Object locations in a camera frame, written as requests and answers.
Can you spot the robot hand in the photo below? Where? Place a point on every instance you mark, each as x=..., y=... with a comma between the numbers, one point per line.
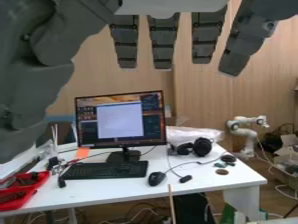
x=31, y=66

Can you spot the black monitor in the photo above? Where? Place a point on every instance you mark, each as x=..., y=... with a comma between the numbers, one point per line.
x=120, y=118

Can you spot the orange paper note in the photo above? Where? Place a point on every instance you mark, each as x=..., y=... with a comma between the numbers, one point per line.
x=81, y=152

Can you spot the red tray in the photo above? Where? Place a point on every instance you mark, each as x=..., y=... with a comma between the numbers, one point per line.
x=17, y=200
x=33, y=178

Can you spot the black keyboard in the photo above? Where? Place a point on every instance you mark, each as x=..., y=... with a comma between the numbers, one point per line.
x=107, y=170

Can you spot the small black stand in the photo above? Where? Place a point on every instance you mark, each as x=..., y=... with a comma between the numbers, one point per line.
x=61, y=182

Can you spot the white plastic bag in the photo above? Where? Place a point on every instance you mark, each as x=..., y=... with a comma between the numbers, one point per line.
x=190, y=133

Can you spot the black mouse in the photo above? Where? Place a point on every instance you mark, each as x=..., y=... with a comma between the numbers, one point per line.
x=156, y=178

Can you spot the white desk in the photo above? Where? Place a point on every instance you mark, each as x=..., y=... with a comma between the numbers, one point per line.
x=133, y=191

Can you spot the black headphones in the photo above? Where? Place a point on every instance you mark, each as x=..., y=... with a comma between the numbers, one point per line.
x=201, y=146

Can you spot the small white jointed device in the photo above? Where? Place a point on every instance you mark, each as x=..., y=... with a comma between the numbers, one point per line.
x=244, y=128

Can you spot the thin stick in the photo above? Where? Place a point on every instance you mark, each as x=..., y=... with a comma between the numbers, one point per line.
x=172, y=203

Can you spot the small brown disc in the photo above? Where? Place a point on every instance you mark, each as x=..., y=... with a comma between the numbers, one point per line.
x=222, y=172

